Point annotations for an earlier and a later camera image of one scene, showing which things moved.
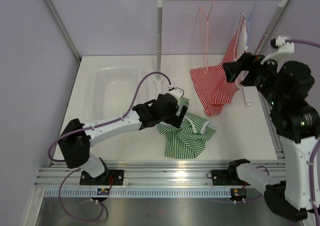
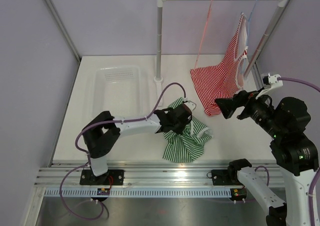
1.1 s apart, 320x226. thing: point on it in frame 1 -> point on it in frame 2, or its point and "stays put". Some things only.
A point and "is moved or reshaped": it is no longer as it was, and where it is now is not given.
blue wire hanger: (248, 20) stays put
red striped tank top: (211, 84) stays put
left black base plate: (108, 177) stays put
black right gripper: (248, 61) -> (228, 106)
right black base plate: (222, 177) stays put
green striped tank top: (188, 141) is moved or reshaped
